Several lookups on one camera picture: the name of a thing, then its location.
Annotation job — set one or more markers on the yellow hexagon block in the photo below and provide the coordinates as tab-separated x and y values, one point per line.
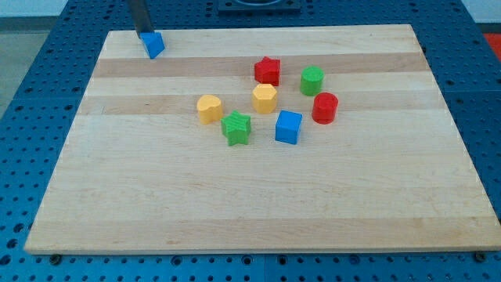
264	98

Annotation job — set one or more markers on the red cylinder block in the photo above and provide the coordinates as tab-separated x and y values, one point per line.
324	108

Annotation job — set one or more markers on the blue triangle block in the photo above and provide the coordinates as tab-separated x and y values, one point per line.
153	43

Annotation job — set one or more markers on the light wooden board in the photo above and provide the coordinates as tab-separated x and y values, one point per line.
139	174

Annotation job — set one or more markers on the red star block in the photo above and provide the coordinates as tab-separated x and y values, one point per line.
267	71

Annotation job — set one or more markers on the green cylinder block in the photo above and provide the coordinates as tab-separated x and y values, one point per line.
311	81

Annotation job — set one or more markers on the grey metal pusher rod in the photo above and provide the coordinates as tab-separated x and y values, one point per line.
140	16

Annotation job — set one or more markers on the blue cube block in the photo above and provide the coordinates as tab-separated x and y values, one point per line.
288	126

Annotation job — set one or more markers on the green star block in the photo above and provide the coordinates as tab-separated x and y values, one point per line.
236	128

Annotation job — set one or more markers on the yellow heart block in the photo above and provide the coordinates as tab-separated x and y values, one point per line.
209	108

